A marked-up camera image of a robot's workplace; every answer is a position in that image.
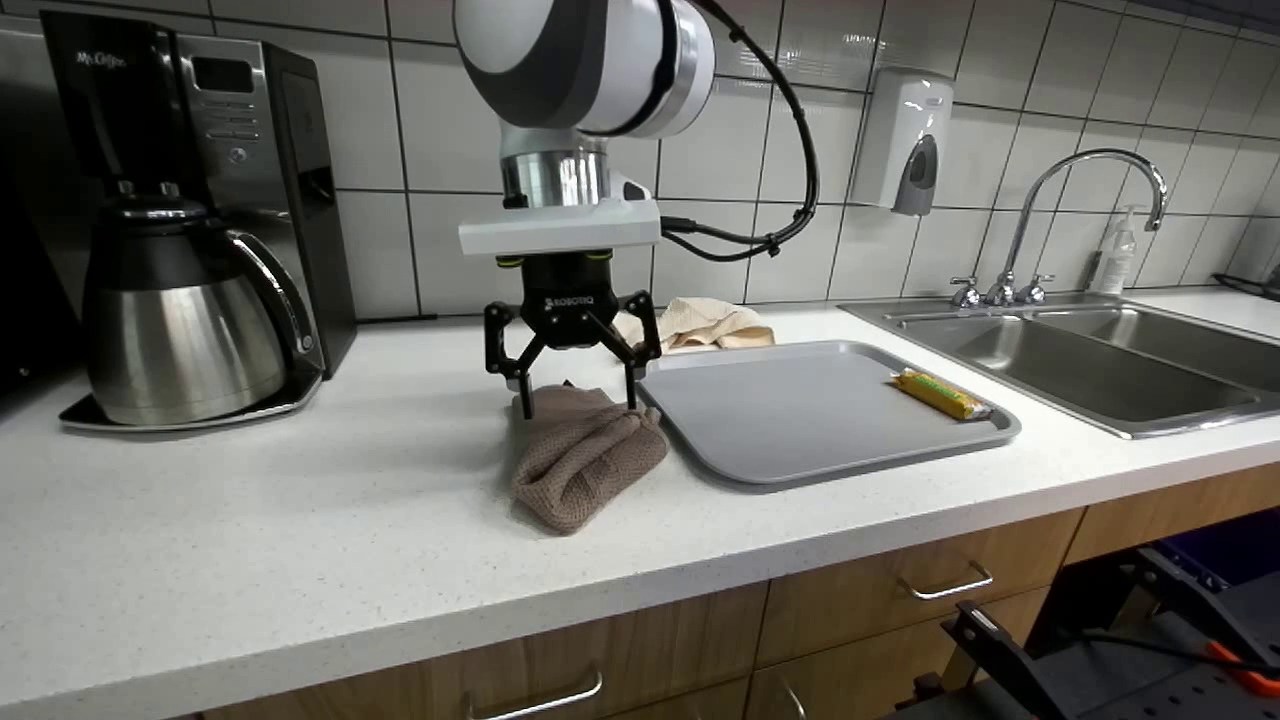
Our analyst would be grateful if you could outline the silver drawer handle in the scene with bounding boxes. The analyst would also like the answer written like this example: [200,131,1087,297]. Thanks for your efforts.
[898,558,994,604]
[462,670,608,720]

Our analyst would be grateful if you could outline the stainless steel coffee carafe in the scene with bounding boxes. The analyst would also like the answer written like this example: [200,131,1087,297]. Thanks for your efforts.
[82,203,324,427]

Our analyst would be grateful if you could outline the yellow snack bar wrapper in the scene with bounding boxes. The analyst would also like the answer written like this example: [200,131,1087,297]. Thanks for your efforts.
[890,369,985,421]

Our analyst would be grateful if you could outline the chrome gooseneck faucet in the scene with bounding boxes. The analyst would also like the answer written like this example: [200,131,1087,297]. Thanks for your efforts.
[949,142,1170,311]

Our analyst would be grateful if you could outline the white wall soap dispenser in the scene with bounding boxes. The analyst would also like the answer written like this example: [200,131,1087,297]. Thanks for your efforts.
[851,69,951,215]

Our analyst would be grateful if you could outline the silver drawer handle right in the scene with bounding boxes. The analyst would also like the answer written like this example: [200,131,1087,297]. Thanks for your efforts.
[898,558,994,604]

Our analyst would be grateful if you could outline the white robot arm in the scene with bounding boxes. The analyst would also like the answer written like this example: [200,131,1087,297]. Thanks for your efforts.
[451,0,714,403]

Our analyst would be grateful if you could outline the brown waffle towel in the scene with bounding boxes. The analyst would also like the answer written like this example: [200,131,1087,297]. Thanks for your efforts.
[510,382,668,532]

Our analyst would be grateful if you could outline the black silver coffee maker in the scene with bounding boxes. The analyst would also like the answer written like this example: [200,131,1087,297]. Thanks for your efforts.
[40,12,357,434]

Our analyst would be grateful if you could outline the clear bottle by sink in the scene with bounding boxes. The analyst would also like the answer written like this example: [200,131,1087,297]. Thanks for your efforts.
[1087,215,1130,297]

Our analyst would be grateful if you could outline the stainless steel sink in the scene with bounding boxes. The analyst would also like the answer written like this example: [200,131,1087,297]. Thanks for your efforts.
[851,299,1280,441]

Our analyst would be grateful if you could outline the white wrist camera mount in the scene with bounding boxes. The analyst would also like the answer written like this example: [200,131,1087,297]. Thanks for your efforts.
[457,200,658,255]

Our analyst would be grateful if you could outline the wooden drawer front right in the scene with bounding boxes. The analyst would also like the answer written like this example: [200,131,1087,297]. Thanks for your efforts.
[760,510,1077,660]

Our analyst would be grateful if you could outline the cream waffle towel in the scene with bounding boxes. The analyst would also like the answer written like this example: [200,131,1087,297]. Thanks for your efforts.
[654,297,774,353]

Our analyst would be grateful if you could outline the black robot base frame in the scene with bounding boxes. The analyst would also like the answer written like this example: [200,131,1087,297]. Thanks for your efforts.
[890,550,1280,720]

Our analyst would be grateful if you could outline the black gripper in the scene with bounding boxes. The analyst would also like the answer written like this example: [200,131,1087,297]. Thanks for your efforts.
[484,252,658,421]

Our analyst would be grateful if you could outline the grey plastic tray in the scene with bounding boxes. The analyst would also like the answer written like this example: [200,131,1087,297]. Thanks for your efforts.
[639,339,1021,489]

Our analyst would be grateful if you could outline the wooden drawer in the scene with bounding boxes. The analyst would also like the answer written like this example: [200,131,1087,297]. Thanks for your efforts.
[200,589,763,720]
[760,510,1077,660]

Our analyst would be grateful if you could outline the wooden drawer front left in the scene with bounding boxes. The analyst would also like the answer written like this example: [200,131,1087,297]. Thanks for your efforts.
[200,589,763,720]

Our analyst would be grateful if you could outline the silver drawer handle left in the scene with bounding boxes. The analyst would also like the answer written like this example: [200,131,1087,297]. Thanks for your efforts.
[462,670,608,720]

